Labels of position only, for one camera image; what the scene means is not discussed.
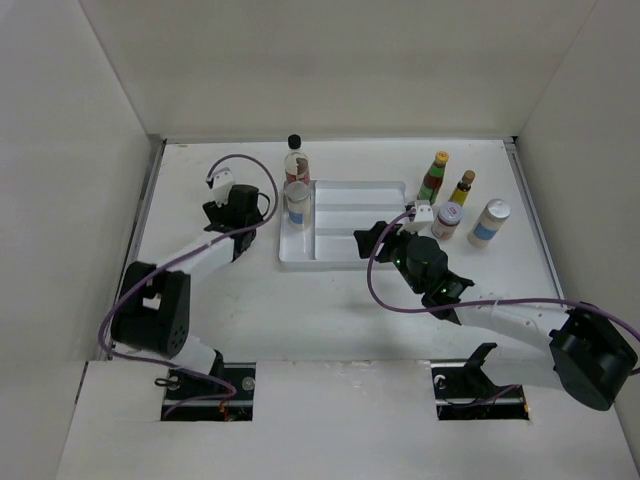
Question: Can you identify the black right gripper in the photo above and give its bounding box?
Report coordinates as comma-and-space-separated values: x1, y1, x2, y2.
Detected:
355, 220, 425, 294

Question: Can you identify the white peppercorn jar silver lid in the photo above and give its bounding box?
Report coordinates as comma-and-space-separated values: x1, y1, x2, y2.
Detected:
284, 181, 312, 231

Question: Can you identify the dark soy sauce bottle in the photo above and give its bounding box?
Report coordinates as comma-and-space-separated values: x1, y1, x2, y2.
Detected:
284, 134, 311, 185

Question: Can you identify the brown sauce jar white lid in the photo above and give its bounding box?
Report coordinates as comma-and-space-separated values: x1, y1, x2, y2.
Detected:
431, 201, 463, 240

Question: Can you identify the red chili sauce bottle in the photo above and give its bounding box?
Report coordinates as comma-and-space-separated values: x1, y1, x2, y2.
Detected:
417, 151, 449, 205

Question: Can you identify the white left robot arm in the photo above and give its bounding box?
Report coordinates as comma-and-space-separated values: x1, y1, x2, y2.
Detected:
101, 184, 268, 399

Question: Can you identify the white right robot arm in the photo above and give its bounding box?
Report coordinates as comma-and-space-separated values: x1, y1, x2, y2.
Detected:
354, 221, 639, 411

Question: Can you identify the white divided organizer tray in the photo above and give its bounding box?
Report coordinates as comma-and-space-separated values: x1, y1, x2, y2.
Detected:
279, 180, 406, 271

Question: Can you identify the small yellow oil bottle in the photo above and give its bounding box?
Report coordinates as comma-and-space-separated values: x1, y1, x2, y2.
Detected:
449, 170, 476, 206

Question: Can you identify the white powder shaker blue label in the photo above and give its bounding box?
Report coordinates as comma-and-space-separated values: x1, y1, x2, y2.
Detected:
467, 198, 511, 248

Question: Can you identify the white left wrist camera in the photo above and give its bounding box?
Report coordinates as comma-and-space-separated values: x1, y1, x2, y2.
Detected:
205, 167, 235, 207

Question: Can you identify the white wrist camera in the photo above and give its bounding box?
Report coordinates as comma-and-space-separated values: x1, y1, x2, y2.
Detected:
205, 167, 235, 207
401, 200, 435, 234

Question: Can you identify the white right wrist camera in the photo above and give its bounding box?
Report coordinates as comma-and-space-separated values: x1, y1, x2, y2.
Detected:
401, 200, 435, 234

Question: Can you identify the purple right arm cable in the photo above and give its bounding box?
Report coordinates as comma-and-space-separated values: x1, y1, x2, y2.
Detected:
366, 208, 640, 374

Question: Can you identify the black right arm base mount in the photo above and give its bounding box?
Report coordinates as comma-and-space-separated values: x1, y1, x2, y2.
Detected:
431, 343, 529, 421

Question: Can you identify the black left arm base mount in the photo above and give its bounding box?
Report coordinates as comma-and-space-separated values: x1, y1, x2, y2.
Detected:
154, 352, 257, 422

